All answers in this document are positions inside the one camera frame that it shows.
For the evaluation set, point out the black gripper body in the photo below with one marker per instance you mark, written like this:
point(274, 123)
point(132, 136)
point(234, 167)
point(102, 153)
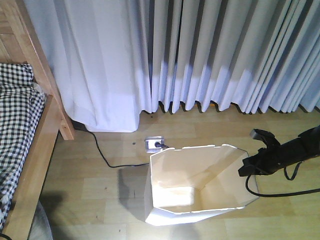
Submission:
point(267, 161)

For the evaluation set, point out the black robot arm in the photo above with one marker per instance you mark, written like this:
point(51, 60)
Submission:
point(304, 147)

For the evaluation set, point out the light grey curtain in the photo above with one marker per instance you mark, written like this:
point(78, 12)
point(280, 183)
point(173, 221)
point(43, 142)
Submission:
point(256, 54)

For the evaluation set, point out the floor power outlet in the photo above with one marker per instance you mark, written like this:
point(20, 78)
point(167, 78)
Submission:
point(154, 144)

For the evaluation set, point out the white sheer curtain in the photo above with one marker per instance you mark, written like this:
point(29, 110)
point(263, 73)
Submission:
point(97, 51)

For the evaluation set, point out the grey round rug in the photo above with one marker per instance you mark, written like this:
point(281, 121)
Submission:
point(40, 228)

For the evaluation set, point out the black white checkered blanket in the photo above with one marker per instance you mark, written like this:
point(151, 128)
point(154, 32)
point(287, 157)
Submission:
point(21, 107)

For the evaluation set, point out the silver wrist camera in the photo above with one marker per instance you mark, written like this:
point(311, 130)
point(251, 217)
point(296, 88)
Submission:
point(262, 135)

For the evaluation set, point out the wooden bed frame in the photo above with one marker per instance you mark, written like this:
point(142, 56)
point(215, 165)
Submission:
point(19, 44)

